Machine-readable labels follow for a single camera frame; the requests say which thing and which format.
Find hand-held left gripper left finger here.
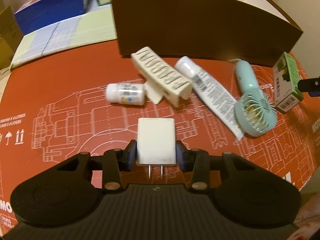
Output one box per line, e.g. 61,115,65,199
59,140,137,190

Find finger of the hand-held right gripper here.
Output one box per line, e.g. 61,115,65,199
297,76,320,97

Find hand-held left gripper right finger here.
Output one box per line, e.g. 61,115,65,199
176,140,253,190

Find small green carton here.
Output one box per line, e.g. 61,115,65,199
272,52,304,114

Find white plug charger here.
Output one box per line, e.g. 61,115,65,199
136,117,177,180

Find white pill bottle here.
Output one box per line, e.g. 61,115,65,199
105,83,146,105

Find teal handheld fan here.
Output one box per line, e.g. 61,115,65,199
234,60,278,137

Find white squeeze tube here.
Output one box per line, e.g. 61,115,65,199
174,56,244,140

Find cream hair claw clip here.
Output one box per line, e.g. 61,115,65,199
131,46,193,107

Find brown cardboard box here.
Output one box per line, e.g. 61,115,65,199
109,0,304,67

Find red printed cardboard sheet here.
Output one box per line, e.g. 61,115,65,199
0,39,320,230

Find pale checked mat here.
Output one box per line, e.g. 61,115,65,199
10,6,118,69

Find red white printed paper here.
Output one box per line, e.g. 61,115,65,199
295,202,318,240

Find large blue printed box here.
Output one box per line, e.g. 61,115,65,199
14,0,94,35

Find yellow cardboard box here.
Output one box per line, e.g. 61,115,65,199
0,6,23,69

